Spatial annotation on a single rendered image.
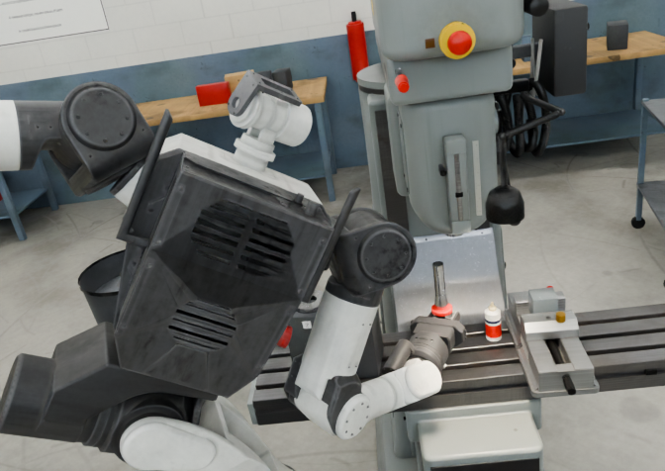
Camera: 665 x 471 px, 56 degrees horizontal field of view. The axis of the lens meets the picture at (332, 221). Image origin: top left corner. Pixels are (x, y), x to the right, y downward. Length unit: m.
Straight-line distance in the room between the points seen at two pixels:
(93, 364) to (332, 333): 0.35
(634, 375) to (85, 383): 1.25
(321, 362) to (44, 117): 0.52
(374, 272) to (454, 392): 0.77
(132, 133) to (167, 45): 4.98
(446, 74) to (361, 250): 0.48
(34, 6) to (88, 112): 5.34
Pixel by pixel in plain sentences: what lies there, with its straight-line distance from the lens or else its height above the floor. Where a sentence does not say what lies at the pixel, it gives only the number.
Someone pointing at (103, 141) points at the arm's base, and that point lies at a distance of 0.83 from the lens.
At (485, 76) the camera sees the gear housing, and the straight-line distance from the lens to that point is 1.26.
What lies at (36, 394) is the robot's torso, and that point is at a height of 1.44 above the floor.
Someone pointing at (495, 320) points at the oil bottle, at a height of 1.01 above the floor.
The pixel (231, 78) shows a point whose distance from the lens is 5.22.
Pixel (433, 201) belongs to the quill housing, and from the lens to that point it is 1.36.
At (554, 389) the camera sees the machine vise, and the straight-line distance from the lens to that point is 1.54.
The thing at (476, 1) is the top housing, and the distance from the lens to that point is 1.14.
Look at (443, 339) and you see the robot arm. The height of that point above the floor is 1.14.
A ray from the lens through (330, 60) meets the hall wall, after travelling 5.61.
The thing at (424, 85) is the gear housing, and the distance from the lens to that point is 1.24.
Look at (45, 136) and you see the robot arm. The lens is 0.87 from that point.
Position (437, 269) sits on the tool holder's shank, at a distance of 1.38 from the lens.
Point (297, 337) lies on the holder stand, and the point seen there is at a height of 1.06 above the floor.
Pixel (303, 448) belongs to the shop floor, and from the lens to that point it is 2.84.
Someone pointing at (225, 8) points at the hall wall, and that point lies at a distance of 5.66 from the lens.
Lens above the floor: 1.95
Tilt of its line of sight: 24 degrees down
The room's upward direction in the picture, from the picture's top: 9 degrees counter-clockwise
